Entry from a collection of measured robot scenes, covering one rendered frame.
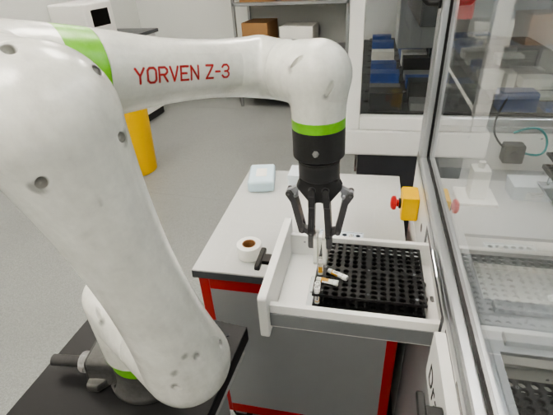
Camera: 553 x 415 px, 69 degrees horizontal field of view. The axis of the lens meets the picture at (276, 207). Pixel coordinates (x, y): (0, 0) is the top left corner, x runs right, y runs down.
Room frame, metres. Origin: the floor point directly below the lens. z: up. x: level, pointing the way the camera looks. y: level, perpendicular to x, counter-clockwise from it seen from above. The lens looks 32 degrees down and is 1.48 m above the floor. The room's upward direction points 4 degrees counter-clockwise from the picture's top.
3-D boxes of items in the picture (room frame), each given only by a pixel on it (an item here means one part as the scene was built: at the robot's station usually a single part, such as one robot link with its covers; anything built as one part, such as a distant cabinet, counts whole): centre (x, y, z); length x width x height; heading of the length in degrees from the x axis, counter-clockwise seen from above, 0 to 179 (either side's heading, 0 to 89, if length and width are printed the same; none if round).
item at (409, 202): (0.96, -0.37, 0.88); 0.07 x 0.05 x 0.07; 166
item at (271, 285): (0.71, 0.01, 0.87); 0.29 x 0.02 x 0.11; 166
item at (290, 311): (0.66, -0.20, 0.86); 0.40 x 0.26 x 0.06; 76
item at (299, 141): (0.67, -0.08, 1.20); 0.12 x 0.09 x 0.06; 166
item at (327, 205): (0.66, -0.10, 1.06); 0.04 x 0.01 x 0.11; 166
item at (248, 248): (0.92, 0.08, 0.78); 0.07 x 0.07 x 0.04
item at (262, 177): (1.35, 0.05, 0.78); 0.15 x 0.10 x 0.04; 176
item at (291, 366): (1.10, -0.11, 0.38); 0.62 x 0.58 x 0.76; 166
